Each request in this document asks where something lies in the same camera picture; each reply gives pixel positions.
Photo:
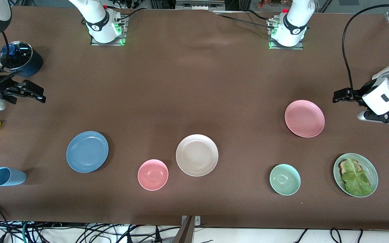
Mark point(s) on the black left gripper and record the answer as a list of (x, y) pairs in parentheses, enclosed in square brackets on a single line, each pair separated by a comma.
[(358, 94)]

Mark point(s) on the pink plate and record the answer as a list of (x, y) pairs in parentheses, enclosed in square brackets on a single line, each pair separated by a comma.
[(304, 118)]

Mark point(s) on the blue plate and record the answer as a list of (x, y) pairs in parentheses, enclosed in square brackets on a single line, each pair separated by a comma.
[(87, 152)]

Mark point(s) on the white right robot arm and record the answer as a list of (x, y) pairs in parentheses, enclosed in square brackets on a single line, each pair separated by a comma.
[(101, 28)]

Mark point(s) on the toasted bread slice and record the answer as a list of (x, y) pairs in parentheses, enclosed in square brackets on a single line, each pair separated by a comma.
[(342, 165)]

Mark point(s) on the green plate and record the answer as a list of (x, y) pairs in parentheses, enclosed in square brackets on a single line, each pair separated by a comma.
[(371, 172)]

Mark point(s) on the green lettuce leaf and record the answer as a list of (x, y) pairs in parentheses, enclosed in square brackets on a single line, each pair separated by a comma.
[(356, 180)]

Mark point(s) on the blue cup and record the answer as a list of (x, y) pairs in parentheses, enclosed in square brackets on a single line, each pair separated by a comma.
[(8, 176)]

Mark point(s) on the small green bowl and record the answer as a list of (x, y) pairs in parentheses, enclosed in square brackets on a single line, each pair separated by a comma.
[(285, 179)]

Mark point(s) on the small pink bowl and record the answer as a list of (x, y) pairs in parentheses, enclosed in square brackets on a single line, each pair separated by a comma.
[(153, 174)]

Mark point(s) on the brown table cover cloth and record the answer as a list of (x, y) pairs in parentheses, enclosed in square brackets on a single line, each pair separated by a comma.
[(194, 84)]

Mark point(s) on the beige plate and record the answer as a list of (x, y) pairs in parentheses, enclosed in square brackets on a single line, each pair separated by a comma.
[(197, 155)]

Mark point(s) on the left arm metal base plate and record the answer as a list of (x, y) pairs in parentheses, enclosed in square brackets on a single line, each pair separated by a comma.
[(299, 47)]

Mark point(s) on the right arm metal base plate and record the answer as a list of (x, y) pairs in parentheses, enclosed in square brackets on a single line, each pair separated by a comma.
[(95, 42)]

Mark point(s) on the silver mounting bracket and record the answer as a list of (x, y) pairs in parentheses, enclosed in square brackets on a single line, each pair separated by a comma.
[(198, 220)]

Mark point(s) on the dark camera mount pole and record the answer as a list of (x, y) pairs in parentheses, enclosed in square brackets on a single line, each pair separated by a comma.
[(185, 233)]

